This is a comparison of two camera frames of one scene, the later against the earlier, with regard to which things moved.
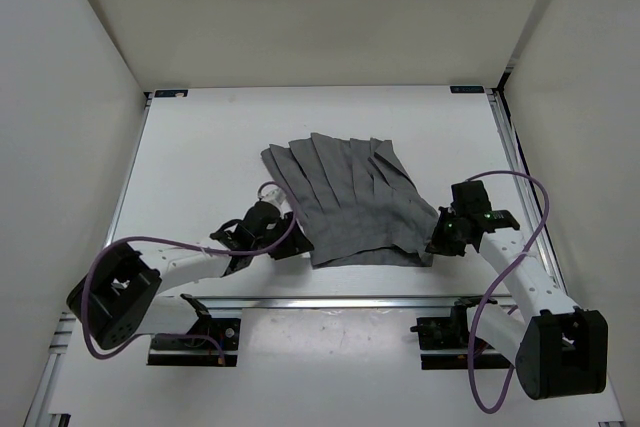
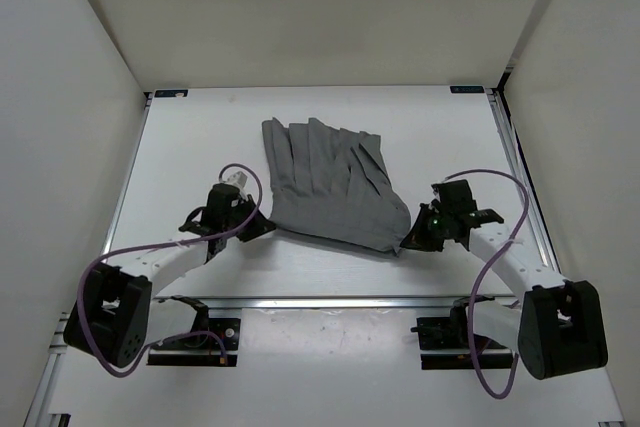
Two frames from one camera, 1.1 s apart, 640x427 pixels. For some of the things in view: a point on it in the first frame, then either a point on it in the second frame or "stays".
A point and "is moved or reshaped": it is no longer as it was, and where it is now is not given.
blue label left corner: [171, 93] stays
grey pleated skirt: [357, 203] is moved or reshaped
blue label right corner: [467, 89] stays
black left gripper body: [279, 231] to [244, 206]
